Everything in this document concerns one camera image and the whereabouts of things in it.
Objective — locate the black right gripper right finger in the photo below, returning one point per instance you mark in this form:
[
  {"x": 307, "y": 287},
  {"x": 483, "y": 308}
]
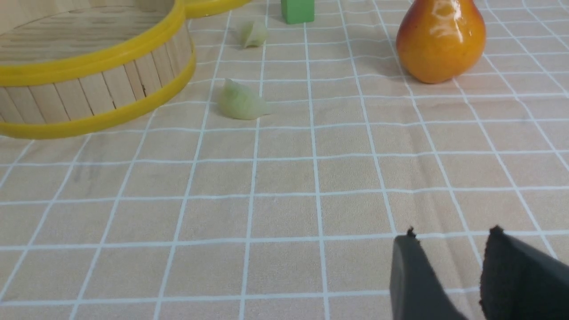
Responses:
[{"x": 519, "y": 282}]

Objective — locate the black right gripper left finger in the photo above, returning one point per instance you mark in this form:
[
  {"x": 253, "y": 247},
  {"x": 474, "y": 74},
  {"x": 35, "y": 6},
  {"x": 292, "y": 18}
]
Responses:
[{"x": 415, "y": 290}]

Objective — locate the pale green dumpling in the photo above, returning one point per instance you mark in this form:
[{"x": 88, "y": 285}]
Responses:
[
  {"x": 240, "y": 102},
  {"x": 253, "y": 34}
]

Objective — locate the bamboo steamer lid yellow rim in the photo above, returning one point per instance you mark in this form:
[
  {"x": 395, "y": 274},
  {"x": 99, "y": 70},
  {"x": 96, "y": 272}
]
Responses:
[{"x": 204, "y": 8}]

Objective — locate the bamboo steamer tray yellow rim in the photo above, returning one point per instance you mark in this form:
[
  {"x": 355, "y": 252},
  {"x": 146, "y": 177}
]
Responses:
[{"x": 72, "y": 67}]

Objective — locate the checkered beige tablecloth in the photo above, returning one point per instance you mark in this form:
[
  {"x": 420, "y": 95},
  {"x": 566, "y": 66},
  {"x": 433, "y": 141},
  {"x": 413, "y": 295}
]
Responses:
[{"x": 187, "y": 214}]

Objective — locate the orange yellow toy pear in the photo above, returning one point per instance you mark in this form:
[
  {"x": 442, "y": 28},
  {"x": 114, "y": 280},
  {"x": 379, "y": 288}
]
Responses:
[{"x": 439, "y": 40}]

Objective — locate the green cube block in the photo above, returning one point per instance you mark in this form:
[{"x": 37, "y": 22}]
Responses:
[{"x": 298, "y": 11}]

